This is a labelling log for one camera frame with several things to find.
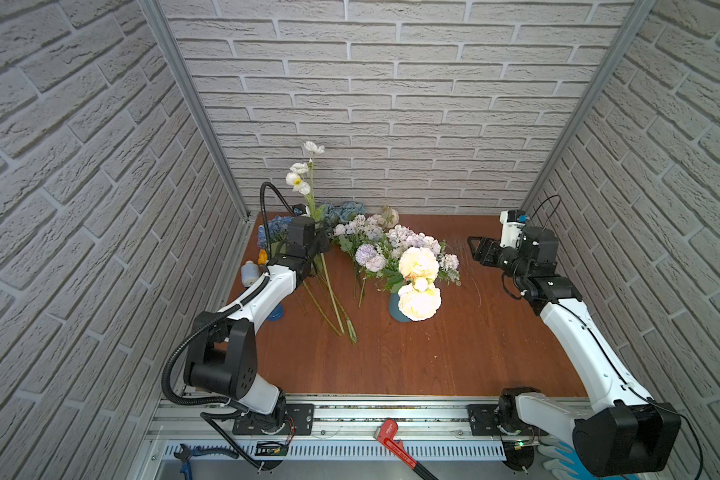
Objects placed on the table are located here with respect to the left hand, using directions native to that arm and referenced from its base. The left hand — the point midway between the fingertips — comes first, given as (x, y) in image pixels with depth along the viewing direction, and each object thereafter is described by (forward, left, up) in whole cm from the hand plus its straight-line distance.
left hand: (319, 227), depth 88 cm
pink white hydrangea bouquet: (-14, -22, +10) cm, 28 cm away
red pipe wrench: (-51, -18, -19) cm, 58 cm away
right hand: (-11, -44, +7) cm, 46 cm away
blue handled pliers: (-53, +30, -20) cm, 64 cm away
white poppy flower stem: (+6, +4, +13) cm, 15 cm away
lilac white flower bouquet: (+7, -14, -11) cm, 19 cm away
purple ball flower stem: (-16, -14, +6) cm, 22 cm away
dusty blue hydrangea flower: (+17, -7, -10) cm, 21 cm away
